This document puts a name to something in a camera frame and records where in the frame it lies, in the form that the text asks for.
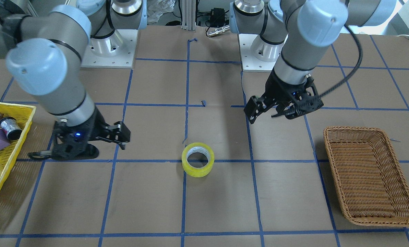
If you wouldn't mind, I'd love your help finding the yellow tape roll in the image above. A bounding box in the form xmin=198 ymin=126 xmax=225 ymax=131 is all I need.
xmin=181 ymin=142 xmax=215 ymax=178

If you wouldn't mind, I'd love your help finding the aluminium frame post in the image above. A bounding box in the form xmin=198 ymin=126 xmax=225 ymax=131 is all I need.
xmin=178 ymin=0 xmax=197 ymax=32

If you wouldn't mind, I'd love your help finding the yellow plastic basket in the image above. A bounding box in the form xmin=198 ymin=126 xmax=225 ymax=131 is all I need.
xmin=0 ymin=102 xmax=36 ymax=190

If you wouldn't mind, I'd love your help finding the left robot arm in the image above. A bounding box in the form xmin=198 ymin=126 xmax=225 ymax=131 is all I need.
xmin=229 ymin=0 xmax=396 ymax=124

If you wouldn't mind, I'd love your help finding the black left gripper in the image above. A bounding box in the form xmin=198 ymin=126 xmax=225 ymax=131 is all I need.
xmin=244 ymin=71 xmax=324 ymax=125

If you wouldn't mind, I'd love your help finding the small dark can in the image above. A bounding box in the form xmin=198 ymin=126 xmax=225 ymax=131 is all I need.
xmin=0 ymin=117 xmax=22 ymax=141

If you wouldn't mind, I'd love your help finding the brown wicker basket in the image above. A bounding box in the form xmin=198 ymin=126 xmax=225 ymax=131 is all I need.
xmin=323 ymin=126 xmax=409 ymax=227

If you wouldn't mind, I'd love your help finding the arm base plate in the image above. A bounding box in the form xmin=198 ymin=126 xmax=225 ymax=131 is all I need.
xmin=81 ymin=30 xmax=139 ymax=69
xmin=238 ymin=34 xmax=276 ymax=72

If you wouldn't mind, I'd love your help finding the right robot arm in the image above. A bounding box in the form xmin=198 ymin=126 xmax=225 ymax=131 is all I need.
xmin=0 ymin=0 xmax=147 ymax=161

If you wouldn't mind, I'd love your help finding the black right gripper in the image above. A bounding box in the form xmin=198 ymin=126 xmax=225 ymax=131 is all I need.
xmin=52 ymin=108 xmax=131 ymax=161

